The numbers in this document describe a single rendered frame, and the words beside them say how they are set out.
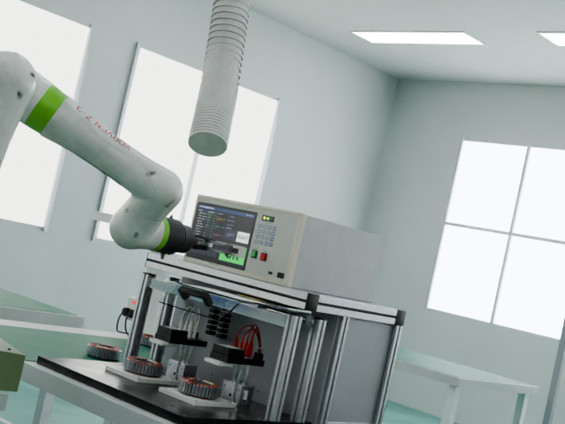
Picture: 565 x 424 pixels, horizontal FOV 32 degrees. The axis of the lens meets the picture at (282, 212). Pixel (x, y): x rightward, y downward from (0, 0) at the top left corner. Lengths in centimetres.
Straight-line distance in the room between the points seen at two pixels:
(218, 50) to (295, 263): 169
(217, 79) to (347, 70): 608
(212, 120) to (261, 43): 529
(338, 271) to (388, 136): 787
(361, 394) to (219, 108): 161
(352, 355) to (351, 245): 32
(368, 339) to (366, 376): 11
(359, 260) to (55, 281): 539
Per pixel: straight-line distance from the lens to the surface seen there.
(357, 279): 292
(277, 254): 273
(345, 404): 284
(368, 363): 287
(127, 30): 829
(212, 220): 294
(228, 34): 424
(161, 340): 290
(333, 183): 1013
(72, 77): 798
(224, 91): 412
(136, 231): 244
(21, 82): 222
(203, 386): 266
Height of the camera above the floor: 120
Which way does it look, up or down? 2 degrees up
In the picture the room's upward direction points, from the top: 13 degrees clockwise
